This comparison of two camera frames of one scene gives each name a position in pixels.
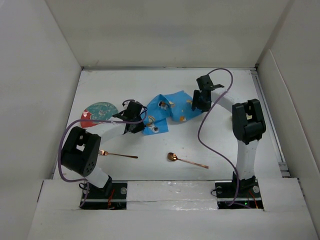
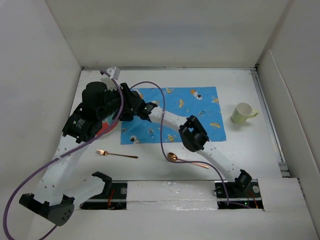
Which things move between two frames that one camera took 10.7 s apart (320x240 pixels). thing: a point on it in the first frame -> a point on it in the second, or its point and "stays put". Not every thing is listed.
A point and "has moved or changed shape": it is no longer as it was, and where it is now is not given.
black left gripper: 139,128 -> 116,91
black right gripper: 196,103 -> 126,118
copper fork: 104,153 stays put
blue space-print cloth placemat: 176,106 has moved or changed shape
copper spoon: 172,157 stays put
